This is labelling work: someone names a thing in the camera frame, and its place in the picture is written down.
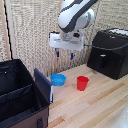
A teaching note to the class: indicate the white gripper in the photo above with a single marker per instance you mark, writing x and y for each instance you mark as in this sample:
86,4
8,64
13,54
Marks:
66,42

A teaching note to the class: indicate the blue plastic bowl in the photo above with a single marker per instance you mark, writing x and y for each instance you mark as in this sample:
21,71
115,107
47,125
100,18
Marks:
58,79

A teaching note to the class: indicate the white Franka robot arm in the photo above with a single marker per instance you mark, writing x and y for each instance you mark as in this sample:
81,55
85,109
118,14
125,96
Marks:
75,13

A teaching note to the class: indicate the black air fryer body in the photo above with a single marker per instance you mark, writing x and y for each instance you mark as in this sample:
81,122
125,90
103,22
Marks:
116,41

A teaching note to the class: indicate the red plastic cup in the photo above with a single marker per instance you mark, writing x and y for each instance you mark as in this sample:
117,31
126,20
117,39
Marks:
82,83

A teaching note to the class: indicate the dark blue binder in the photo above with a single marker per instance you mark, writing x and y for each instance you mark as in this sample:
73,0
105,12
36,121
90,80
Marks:
42,86

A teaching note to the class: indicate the beige woven folding screen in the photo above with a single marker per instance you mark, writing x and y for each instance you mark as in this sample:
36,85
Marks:
30,33

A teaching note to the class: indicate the black fabric storage box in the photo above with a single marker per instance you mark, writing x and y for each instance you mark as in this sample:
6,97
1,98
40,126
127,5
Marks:
20,96

